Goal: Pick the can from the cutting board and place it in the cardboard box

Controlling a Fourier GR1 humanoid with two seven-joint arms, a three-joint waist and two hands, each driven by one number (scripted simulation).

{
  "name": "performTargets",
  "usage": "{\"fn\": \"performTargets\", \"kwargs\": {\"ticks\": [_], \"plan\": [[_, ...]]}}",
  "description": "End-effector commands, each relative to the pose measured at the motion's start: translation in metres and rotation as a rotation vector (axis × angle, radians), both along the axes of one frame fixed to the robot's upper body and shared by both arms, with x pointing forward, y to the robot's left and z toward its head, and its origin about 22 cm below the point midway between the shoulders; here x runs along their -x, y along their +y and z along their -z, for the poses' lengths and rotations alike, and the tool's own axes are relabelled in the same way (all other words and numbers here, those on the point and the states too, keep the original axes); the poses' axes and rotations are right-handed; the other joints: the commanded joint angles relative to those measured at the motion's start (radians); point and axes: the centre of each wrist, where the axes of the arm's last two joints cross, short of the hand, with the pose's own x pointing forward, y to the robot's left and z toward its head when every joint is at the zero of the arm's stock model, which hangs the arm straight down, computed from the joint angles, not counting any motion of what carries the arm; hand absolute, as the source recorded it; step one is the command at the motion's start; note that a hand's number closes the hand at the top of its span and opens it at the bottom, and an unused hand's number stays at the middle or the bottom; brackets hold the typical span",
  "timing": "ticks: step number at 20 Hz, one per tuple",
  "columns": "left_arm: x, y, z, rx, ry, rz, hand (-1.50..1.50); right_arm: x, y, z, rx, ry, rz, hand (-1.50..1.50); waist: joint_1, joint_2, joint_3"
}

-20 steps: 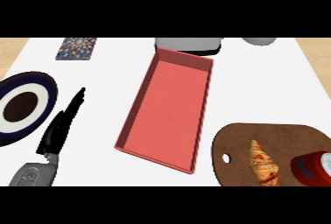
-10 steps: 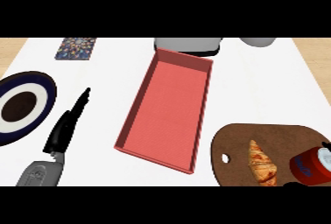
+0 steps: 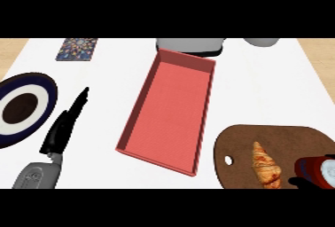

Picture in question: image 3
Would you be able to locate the grey rounded object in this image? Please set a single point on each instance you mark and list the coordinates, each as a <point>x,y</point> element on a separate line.
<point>261,41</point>

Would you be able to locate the brown wooden cutting board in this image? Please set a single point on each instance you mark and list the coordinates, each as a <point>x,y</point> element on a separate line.
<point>243,142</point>

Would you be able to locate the blue white brown plate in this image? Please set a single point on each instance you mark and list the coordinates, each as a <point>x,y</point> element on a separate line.
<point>43,97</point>

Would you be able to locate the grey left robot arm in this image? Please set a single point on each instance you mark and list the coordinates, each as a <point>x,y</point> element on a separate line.
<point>37,176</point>

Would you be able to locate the red cardboard box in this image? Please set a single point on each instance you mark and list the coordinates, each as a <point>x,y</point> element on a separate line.
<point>170,112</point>

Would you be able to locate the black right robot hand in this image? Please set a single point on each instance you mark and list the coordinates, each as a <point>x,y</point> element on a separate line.
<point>299,182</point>

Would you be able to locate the red can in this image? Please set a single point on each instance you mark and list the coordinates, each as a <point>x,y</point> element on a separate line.
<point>310,170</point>

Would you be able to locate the golden croissant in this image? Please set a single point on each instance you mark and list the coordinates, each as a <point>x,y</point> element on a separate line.
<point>264,165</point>

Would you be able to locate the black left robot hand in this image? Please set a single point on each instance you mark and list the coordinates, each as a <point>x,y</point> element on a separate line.
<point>63,127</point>

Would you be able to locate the grey appliance with black base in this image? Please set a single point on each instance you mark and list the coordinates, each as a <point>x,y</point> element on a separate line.
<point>189,45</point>

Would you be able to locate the colourful patterned mat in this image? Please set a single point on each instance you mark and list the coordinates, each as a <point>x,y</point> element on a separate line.
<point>77,49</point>

